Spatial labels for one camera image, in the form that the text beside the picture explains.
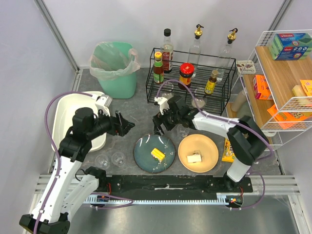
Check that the orange snack bag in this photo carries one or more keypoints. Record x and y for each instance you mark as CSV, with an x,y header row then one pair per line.
x,y
290,120

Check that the white food block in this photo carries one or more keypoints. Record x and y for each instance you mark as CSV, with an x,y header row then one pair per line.
x,y
194,158

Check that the white wire shelf unit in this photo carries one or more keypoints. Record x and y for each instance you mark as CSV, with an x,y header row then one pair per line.
x,y
282,76

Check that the chili sauce jar red lid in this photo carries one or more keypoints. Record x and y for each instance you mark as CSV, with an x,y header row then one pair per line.
x,y
186,72

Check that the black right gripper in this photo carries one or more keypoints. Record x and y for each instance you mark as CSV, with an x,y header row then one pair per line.
x,y
165,118

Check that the small clear glass cup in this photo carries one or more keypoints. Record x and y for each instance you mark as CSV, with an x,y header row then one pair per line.
x,y
182,131

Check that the sauce bottle yellow cap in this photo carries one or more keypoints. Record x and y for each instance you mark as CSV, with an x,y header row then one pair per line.
x,y
158,69

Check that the clear drinking glass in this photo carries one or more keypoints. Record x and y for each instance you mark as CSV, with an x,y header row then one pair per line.
x,y
118,159
102,162

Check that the beige round plate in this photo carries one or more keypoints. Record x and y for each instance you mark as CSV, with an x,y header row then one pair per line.
x,y
197,143

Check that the orange box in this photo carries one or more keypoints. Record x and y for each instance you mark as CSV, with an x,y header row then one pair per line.
x,y
261,88

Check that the clear pink bin liner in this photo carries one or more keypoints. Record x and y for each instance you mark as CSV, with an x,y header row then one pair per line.
x,y
111,60

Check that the yellow orange packet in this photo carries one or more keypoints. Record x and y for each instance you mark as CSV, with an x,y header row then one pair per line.
x,y
307,86

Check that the blue ceramic plate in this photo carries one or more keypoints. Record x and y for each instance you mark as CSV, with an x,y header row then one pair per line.
x,y
144,159

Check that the green trash bin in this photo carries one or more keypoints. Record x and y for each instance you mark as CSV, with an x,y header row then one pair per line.
x,y
121,87

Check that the yellow sponge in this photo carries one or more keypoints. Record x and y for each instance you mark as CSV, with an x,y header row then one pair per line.
x,y
298,91

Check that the yellow butter block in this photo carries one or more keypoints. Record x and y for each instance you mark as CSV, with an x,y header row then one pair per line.
x,y
157,154

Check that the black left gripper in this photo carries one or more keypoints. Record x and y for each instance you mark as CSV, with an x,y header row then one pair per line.
x,y
118,124

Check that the white rectangular basin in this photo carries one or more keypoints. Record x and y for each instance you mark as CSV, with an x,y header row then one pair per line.
x,y
65,111

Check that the glass jar with white powder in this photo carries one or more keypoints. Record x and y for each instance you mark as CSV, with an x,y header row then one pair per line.
x,y
167,90

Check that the dark vinegar bottle black cap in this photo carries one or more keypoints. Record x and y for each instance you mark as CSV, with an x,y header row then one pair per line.
x,y
167,50

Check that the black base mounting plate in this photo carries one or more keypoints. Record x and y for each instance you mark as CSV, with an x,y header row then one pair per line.
x,y
172,187

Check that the yellow M&Ms candy bag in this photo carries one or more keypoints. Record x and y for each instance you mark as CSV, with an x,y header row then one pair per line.
x,y
228,154

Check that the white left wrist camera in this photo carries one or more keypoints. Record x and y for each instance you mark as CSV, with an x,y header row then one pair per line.
x,y
102,103

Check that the beige pump bottle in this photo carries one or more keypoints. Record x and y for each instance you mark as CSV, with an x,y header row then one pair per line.
x,y
239,101

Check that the small yellow label bottle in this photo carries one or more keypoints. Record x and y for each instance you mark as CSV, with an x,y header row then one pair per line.
x,y
209,88

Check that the white chocolate box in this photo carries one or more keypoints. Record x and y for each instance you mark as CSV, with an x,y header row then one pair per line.
x,y
245,67

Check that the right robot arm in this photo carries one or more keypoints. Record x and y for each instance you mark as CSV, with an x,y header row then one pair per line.
x,y
247,140

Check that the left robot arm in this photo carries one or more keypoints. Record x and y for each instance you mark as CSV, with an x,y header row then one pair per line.
x,y
57,206

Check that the black wire rack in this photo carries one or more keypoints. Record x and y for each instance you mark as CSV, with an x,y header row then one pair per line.
x,y
216,102

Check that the green sponge pack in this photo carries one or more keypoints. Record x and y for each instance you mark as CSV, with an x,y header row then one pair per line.
x,y
290,46

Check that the glass oil bottle gold spout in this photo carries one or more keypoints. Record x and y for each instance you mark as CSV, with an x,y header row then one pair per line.
x,y
195,48

